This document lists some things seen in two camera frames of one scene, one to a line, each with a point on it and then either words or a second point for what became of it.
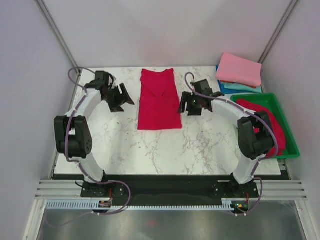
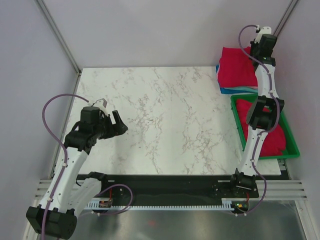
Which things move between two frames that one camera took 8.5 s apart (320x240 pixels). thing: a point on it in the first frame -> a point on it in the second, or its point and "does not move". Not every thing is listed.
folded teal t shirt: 238,87 does not move
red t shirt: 159,105 -> 236,68
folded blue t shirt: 224,89 does not move
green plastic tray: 270,102 does not move
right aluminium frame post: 278,31 does not move
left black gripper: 122,99 -> 112,130
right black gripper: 187,96 -> 253,45
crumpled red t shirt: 267,115 does not move
